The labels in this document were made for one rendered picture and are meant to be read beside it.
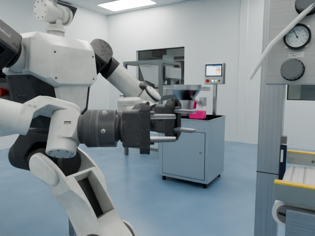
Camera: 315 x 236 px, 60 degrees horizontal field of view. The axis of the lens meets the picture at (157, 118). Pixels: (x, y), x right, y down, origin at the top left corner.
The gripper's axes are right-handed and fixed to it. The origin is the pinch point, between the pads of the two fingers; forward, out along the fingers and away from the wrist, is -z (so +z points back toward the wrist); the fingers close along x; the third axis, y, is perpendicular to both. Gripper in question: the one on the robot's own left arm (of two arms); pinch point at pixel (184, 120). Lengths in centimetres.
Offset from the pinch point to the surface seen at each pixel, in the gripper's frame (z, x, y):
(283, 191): -30.9, 8.4, 16.6
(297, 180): -30.5, 10.7, 1.3
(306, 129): 41, 69, -470
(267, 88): -19.6, -9.3, -10.9
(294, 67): -32.6, -12.9, 22.0
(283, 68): -31.1, -12.8, 22.2
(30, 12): 475, -145, -209
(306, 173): -31.1, 10.7, -5.5
